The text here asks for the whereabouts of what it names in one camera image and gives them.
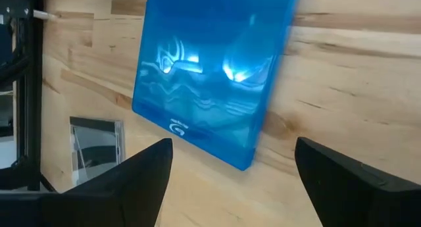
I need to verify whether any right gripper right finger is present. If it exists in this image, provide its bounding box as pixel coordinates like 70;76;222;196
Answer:
294;136;421;227

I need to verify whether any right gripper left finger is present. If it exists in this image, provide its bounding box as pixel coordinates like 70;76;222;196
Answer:
41;138;174;227

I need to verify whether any jewel case black-white swirl cover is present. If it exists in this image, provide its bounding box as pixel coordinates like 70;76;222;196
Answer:
69;116;126;187

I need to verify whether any blue plastic disc case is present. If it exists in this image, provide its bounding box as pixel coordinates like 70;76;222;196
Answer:
131;0;301;172

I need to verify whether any black aluminium table frame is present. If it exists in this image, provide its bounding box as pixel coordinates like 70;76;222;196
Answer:
0;0;45;192

